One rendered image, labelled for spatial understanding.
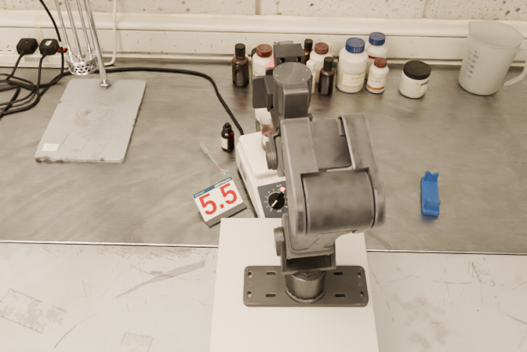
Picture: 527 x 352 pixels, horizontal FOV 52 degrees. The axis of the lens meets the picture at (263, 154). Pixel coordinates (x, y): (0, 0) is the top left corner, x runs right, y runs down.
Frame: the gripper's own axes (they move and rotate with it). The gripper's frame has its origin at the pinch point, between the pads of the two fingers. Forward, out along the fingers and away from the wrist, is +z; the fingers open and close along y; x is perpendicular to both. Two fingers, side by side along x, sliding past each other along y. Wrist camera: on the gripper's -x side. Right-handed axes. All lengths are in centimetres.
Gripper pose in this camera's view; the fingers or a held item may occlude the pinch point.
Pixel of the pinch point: (274, 61)
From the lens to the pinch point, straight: 99.8
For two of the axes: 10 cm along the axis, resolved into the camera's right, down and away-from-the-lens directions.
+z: -1.4, -6.9, 7.1
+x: -0.2, 7.2, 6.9
